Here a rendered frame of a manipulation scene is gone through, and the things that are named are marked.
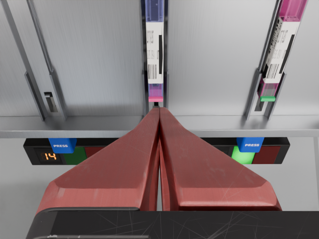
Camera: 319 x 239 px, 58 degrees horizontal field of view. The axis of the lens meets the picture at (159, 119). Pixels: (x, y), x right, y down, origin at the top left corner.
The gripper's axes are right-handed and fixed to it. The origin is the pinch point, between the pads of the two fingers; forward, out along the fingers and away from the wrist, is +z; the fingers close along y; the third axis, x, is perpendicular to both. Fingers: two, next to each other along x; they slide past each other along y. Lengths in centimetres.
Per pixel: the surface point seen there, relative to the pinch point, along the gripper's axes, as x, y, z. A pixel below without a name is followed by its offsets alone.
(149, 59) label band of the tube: 2.9, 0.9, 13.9
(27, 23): 0.0, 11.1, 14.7
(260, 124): 10.6, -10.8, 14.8
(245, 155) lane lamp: 18.3, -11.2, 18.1
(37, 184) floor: 72, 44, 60
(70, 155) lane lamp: 18.2, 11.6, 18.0
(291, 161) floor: 65, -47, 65
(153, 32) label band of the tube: 0.3, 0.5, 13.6
